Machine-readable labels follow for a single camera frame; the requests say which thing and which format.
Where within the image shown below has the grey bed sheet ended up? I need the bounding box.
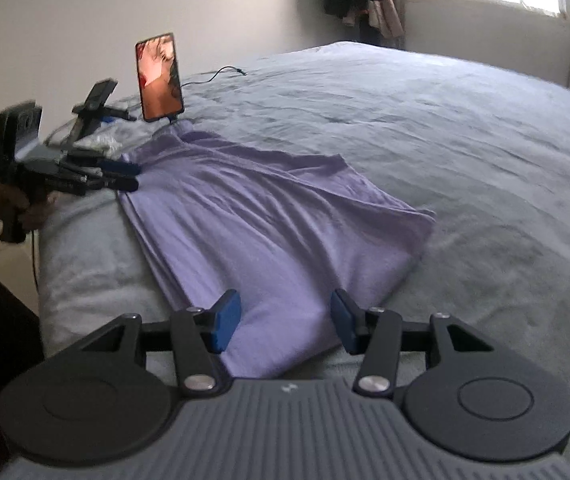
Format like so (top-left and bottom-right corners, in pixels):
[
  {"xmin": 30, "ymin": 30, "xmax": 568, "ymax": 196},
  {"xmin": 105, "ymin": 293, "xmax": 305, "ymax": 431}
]
[{"xmin": 36, "ymin": 39, "xmax": 570, "ymax": 476}]

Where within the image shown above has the smartphone with lit screen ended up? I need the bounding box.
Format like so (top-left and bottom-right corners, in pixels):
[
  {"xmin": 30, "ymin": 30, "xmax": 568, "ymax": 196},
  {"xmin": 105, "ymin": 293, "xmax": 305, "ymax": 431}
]
[{"xmin": 135, "ymin": 32, "xmax": 184, "ymax": 122}]

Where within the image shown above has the black phone stand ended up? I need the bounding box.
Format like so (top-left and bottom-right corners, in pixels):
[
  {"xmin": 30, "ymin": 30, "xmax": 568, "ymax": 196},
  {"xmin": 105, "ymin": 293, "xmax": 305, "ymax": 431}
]
[{"xmin": 52, "ymin": 78, "xmax": 136, "ymax": 148}]

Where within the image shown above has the black charging cable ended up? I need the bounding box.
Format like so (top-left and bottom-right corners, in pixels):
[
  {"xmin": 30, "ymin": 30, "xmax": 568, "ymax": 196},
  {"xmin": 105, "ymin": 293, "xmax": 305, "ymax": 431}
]
[{"xmin": 124, "ymin": 64, "xmax": 247, "ymax": 111}]

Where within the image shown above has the person's left hand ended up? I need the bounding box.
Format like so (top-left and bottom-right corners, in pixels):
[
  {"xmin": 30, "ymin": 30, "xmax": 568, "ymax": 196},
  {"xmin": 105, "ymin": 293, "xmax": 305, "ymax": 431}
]
[{"xmin": 0, "ymin": 183, "xmax": 59, "ymax": 232}]

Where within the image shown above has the purple t-shirt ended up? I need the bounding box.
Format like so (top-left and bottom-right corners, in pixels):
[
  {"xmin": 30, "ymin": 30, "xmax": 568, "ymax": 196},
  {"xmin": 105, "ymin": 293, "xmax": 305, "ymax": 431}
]
[{"xmin": 120, "ymin": 124, "xmax": 435, "ymax": 378}]

